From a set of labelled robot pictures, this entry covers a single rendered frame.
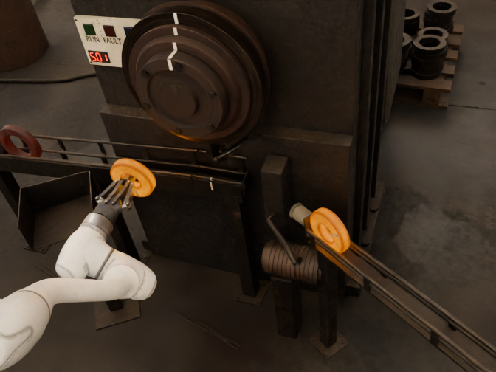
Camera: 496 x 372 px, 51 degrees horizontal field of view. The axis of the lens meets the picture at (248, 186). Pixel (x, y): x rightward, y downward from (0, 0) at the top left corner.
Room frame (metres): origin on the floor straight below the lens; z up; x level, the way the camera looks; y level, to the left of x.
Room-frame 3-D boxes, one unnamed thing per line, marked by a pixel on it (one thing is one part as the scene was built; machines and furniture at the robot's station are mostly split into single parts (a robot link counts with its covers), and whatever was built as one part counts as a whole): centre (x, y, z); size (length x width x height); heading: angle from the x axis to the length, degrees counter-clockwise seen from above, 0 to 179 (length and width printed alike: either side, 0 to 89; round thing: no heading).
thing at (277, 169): (1.33, -0.10, 0.68); 0.11 x 0.08 x 0.24; 154
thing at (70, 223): (1.41, 0.70, 0.36); 0.26 x 0.20 x 0.72; 99
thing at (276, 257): (1.16, -0.12, 0.27); 0.22 x 0.13 x 0.53; 64
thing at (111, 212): (1.19, 0.45, 0.83); 0.09 x 0.08 x 0.07; 155
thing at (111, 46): (1.66, 0.37, 1.15); 0.26 x 0.02 x 0.18; 64
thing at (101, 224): (1.12, 0.48, 0.83); 0.09 x 0.06 x 0.09; 65
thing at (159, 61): (1.33, 0.16, 1.11); 0.28 x 0.06 x 0.28; 64
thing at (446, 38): (3.11, -0.91, 0.22); 1.20 x 0.81 x 0.44; 62
